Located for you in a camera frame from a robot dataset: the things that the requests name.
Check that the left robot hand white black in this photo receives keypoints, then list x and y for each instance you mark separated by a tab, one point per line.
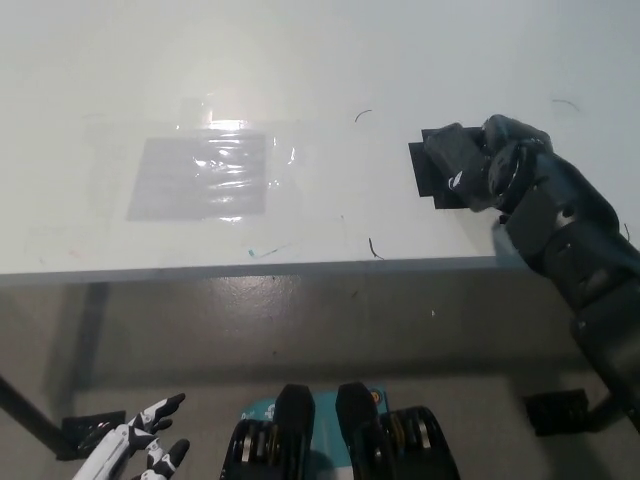
115	450

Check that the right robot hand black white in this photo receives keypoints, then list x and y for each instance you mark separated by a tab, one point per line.
515	131

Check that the dark grey whiteboard eraser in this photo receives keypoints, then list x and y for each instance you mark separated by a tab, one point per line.
452	147

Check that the robot body black teal blocks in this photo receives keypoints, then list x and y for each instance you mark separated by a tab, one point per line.
295	430

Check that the black stepped tape patch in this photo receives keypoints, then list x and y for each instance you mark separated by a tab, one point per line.
422	172

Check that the grey vertical table leg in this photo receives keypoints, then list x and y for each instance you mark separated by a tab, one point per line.
92	335

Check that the clear plastic film sheet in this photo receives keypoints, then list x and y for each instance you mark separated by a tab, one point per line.
290	170

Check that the grey rectangular paper patch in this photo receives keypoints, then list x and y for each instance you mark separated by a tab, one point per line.
165	185

